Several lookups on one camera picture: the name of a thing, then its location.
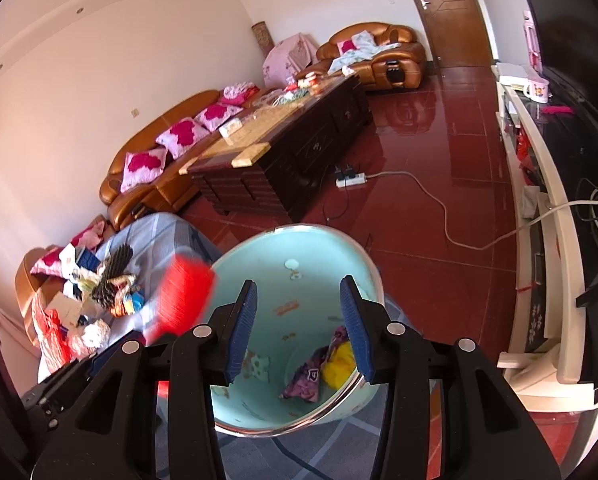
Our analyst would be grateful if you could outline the white media player box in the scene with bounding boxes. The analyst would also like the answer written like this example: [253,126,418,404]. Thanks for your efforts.
[496,62,534,88]

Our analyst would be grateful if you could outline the white bag on stand shelf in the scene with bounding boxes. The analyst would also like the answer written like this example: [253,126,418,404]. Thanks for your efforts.
[521,186,544,218]

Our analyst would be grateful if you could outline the light teal cartoon waste bin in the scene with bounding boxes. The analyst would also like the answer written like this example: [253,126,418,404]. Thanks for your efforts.
[208,224,386,436]

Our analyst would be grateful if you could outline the brown wooden door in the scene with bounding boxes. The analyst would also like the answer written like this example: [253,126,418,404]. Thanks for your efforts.
[396,0,494,68]

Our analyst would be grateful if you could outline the white power cable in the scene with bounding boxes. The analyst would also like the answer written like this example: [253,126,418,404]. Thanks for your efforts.
[364,170,598,251]

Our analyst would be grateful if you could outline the dark wooden coffee table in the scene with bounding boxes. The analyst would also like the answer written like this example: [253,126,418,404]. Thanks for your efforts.
[179,74,373,223]

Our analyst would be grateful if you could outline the red snack packet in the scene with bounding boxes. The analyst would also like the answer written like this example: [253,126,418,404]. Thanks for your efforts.
[146,255,216,343]

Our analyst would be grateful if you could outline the yellow snack wrapper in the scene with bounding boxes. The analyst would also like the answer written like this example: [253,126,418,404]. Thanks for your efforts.
[324,342,360,388]

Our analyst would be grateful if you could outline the white cartoon mug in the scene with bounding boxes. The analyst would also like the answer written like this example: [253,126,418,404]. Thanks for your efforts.
[523,76,550,104]

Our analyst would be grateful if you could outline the orange and blue snack wrapper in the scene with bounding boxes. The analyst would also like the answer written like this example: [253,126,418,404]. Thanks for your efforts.
[110,285,145,317]

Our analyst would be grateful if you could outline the white cardboard box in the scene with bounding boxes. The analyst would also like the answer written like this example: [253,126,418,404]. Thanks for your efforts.
[46,290,87,331]

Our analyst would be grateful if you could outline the grey plaid blanket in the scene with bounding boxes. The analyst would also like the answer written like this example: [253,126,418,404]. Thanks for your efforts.
[36,212,420,480]

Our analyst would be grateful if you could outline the light blue floral blanket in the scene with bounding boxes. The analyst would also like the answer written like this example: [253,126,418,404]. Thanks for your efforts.
[329,31,400,75]

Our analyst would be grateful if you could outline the cream television stand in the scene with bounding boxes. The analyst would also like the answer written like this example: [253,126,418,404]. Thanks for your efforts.
[494,80,598,411]

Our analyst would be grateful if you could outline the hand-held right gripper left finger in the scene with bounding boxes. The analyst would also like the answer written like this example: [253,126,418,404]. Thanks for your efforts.
[34,280,258,480]

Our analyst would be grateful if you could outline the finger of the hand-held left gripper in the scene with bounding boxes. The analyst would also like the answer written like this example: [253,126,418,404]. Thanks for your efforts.
[88,340,130,378]

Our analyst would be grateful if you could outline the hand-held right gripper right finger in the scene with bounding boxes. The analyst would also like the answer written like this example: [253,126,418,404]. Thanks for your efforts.
[340,276,562,480]

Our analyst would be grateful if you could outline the bamboo table mat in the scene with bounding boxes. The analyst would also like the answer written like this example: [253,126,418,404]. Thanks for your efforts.
[179,107,300,176]

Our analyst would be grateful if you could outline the folded pink blanket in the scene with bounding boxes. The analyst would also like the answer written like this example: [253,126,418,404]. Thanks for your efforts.
[221,81,260,106]

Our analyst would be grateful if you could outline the small brown leather sofa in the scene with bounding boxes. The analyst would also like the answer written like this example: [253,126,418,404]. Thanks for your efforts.
[316,22,427,92]

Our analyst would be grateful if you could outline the red plastic bag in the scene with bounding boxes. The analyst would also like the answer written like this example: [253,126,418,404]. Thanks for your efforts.
[32,305,80,366]

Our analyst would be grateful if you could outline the long brown leather sofa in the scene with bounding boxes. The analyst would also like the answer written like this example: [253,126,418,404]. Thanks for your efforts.
[99,89,280,218]

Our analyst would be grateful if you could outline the rolled patterned mat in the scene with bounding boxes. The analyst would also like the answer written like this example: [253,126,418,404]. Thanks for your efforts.
[251,21,275,56]

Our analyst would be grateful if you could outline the pink toy bottle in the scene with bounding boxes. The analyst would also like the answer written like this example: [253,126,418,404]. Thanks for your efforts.
[523,10,542,73]

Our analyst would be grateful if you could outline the pale yellow plastic bag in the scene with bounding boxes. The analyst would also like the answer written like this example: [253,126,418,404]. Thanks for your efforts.
[76,267,105,291]

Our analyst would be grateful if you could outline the pink floral cloth cover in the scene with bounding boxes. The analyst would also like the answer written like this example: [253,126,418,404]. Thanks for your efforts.
[263,32,319,88]

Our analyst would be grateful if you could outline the purple snack wrapper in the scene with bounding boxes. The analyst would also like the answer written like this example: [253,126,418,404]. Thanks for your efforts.
[279,329,341,403]

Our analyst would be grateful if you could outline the black ribbed plastic tray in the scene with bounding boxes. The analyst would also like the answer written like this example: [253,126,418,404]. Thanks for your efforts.
[92,242,136,307]

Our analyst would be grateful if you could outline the white plastic bag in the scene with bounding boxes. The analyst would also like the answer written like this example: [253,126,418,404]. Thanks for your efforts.
[82,320,111,348]

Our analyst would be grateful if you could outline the black television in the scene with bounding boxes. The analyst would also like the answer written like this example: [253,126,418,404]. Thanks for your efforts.
[516,0,598,91]

